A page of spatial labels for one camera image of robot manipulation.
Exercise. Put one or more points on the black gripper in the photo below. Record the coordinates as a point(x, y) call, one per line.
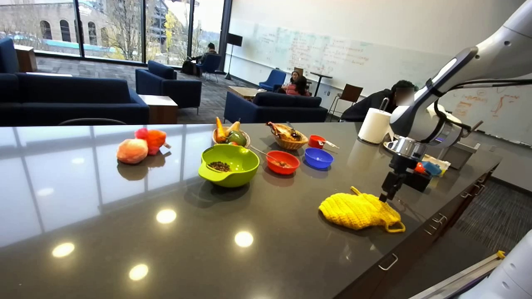
point(408, 174)

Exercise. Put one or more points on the yellow knitted cloth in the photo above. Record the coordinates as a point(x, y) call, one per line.
point(358, 211)

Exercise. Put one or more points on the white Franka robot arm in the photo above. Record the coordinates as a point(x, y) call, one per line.
point(499, 55)

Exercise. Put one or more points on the red button black box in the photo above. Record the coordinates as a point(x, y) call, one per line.
point(421, 168)

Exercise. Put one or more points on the yellow plastic tray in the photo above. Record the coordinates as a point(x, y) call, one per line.
point(444, 166)

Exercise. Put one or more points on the white paper towel roll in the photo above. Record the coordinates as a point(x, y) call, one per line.
point(375, 126)

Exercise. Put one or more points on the blue bowl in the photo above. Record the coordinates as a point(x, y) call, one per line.
point(318, 159)

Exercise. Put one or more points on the red measuring cups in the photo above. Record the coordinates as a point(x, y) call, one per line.
point(316, 141)

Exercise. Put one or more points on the person with short dark hair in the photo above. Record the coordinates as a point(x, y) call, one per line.
point(383, 100)

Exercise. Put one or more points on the white rod yellow tip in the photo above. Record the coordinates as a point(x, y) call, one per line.
point(459, 274)

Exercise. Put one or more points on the brown chair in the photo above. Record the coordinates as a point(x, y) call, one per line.
point(350, 93)

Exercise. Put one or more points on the red bowl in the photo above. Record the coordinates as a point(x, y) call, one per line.
point(283, 163)

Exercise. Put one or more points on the wicker basket with bread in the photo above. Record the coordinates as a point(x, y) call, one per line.
point(288, 138)

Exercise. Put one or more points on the small round table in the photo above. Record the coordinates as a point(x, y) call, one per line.
point(321, 75)

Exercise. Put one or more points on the short dark blue sofa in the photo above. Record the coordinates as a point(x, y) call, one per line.
point(277, 108)

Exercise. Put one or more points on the blue lounge chair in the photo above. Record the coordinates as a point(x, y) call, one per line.
point(273, 80)

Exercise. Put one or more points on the green bowl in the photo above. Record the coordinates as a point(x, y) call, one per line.
point(228, 166)

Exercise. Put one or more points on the bowl of toy fruit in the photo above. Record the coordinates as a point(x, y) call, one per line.
point(230, 134)

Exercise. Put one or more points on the low wooden coffee table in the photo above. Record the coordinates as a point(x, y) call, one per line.
point(245, 91)

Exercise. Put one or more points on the person seated by window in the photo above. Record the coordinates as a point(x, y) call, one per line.
point(208, 58)

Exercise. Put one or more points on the red toy fruit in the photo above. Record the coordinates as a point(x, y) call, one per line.
point(155, 139)

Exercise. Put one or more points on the wooden side table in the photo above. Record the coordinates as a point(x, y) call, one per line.
point(160, 108)

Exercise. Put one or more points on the peach toy fruit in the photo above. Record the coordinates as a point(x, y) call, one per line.
point(132, 151)

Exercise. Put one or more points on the long dark blue sofa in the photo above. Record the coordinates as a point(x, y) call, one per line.
point(67, 100)

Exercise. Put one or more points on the dark blue window armchair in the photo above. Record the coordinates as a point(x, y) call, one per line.
point(7, 58)

